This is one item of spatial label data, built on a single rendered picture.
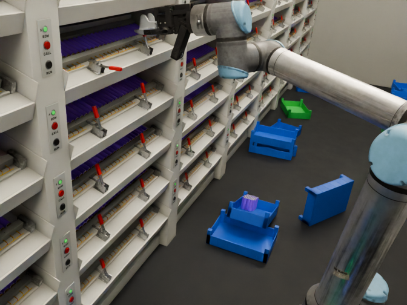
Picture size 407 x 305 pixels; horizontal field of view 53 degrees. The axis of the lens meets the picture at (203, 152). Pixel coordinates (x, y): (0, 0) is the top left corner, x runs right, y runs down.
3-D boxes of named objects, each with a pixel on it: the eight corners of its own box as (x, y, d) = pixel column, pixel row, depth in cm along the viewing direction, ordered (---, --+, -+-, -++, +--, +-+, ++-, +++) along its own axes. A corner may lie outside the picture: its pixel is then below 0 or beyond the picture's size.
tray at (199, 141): (222, 132, 234) (232, 112, 227) (176, 178, 184) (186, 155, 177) (192, 115, 238) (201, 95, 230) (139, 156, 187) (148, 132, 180)
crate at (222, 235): (277, 238, 202) (279, 226, 198) (266, 264, 185) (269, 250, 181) (220, 221, 211) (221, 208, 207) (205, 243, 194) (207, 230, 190)
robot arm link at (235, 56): (260, 77, 123) (258, 34, 119) (232, 82, 117) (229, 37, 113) (239, 75, 130) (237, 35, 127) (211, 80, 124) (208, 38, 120)
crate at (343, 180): (345, 210, 229) (334, 203, 234) (354, 180, 219) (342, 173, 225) (309, 226, 213) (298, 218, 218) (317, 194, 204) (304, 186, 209)
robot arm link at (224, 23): (244, 36, 113) (243, -2, 110) (203, 39, 118) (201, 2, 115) (254, 34, 121) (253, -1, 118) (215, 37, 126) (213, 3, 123)
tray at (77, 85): (172, 57, 150) (180, 34, 145) (61, 106, 100) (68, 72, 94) (128, 33, 153) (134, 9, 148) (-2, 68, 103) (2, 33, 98)
